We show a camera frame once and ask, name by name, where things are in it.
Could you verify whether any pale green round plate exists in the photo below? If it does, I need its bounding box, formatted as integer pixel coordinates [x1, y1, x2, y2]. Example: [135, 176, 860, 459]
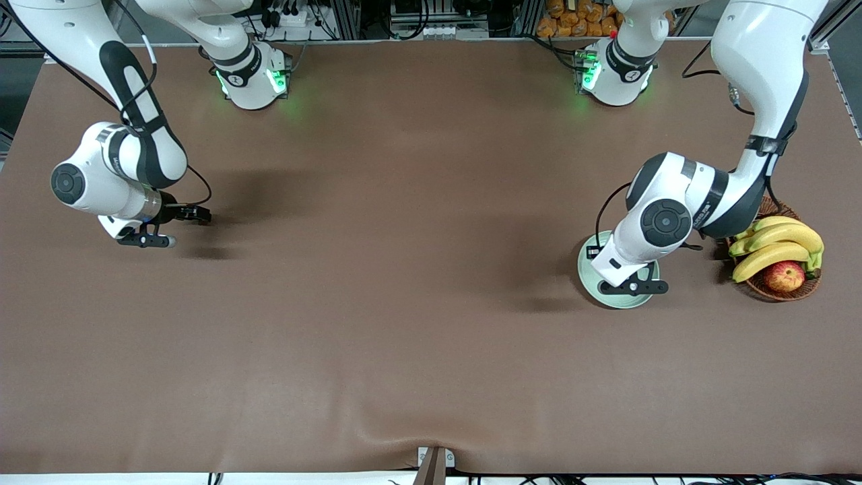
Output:
[577, 232, 661, 310]

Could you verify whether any brown wicker basket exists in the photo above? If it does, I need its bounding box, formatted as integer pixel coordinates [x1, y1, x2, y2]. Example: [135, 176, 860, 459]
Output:
[726, 195, 822, 302]

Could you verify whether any yellow banana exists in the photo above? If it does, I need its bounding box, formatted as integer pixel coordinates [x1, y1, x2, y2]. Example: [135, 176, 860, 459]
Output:
[735, 216, 805, 241]
[732, 242, 812, 284]
[729, 223, 825, 272]

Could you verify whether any red apple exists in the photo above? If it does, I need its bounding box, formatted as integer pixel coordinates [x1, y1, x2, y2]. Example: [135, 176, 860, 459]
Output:
[763, 261, 807, 294]

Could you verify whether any white power strip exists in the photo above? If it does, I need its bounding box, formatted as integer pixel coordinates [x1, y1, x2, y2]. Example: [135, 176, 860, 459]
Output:
[259, 0, 317, 29]

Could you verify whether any smooth table cover mat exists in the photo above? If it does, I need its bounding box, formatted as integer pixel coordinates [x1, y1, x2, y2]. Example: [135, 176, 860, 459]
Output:
[0, 37, 862, 476]

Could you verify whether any bag of bread rolls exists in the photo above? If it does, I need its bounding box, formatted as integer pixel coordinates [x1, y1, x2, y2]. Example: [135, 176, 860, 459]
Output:
[537, 0, 624, 38]

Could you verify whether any dark equipment rack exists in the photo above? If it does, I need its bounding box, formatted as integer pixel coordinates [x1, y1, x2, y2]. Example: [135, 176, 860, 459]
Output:
[317, 0, 539, 40]

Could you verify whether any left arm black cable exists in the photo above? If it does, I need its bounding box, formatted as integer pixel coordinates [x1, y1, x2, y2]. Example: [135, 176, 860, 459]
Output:
[595, 40, 789, 253]

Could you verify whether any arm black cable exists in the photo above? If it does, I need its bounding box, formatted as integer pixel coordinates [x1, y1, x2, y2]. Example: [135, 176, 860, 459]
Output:
[0, 0, 213, 206]
[595, 40, 789, 253]

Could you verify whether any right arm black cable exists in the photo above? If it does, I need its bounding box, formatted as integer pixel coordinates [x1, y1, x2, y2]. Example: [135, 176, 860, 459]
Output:
[0, 0, 213, 206]

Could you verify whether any aluminium frame strut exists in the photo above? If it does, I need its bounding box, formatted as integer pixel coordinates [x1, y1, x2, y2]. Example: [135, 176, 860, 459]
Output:
[0, 20, 65, 65]
[805, 0, 862, 142]

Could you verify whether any brown wooden post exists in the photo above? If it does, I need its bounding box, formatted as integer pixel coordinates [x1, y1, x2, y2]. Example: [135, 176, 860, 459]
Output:
[412, 448, 447, 485]

